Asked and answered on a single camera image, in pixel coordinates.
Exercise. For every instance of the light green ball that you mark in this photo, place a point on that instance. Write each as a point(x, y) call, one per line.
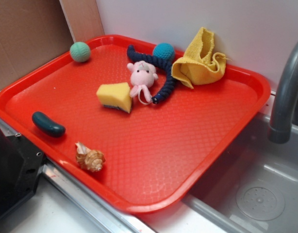
point(80, 52)

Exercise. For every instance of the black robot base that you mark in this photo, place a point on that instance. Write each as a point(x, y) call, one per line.
point(20, 167)

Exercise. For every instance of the yellow sponge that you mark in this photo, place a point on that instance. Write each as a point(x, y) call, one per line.
point(116, 95)

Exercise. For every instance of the red plastic tray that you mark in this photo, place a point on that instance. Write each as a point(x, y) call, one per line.
point(154, 154)

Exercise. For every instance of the pink plush toy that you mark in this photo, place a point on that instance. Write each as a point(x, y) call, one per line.
point(143, 76)

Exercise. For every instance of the teal blue ball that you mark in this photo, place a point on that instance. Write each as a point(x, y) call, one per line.
point(164, 51)

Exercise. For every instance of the brown seashell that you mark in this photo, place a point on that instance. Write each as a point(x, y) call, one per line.
point(91, 160)

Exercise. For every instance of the yellow cloth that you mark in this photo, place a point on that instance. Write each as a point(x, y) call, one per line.
point(200, 64)

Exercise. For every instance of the grey sink basin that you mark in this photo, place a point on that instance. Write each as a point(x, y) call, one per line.
point(253, 186)

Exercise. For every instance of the grey faucet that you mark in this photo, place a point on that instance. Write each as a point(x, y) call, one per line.
point(285, 107)

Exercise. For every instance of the brown cardboard panel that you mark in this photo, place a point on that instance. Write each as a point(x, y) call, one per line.
point(33, 32)

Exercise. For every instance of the navy blue rope toy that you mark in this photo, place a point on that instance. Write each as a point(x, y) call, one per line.
point(170, 83)

